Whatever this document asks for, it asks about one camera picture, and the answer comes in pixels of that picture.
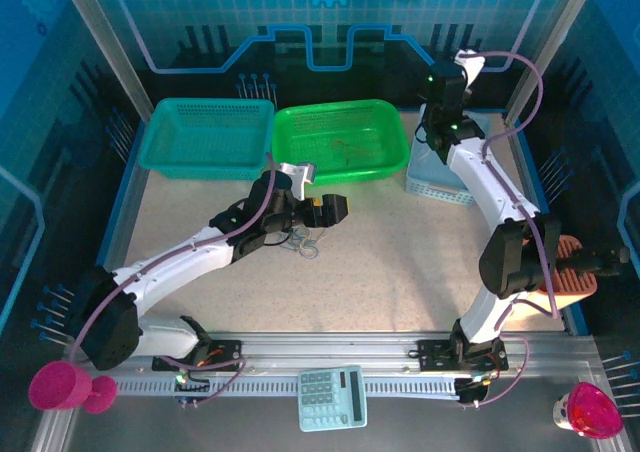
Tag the orange ribbed brush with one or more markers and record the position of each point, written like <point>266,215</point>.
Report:
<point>575,287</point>

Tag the pink glitter cup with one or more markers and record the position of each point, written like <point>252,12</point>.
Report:
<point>595,412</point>

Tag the teal plastic basket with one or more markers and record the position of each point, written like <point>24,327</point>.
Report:
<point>200,137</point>

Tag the pink goblet cup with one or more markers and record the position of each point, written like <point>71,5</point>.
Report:
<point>55,387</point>

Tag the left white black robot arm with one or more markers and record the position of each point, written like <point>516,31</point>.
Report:
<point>175,269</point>

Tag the light blue calculator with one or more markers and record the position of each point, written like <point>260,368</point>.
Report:
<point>332,397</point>

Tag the light blue plastic basket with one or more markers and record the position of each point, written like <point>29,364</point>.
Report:
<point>435,189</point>

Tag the blue table edge strip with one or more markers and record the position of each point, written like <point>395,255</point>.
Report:
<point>529,164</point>
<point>124,197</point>

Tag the aluminium frame post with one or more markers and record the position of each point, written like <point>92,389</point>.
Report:
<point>552,37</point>
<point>102,37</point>

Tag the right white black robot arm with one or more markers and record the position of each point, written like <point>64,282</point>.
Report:
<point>490,182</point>

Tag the green plastic basket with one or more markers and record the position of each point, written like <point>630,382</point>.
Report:
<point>320,127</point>

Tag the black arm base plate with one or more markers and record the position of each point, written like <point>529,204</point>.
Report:
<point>430,354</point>
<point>225,349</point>

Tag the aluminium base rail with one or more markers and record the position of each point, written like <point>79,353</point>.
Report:
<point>325,347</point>

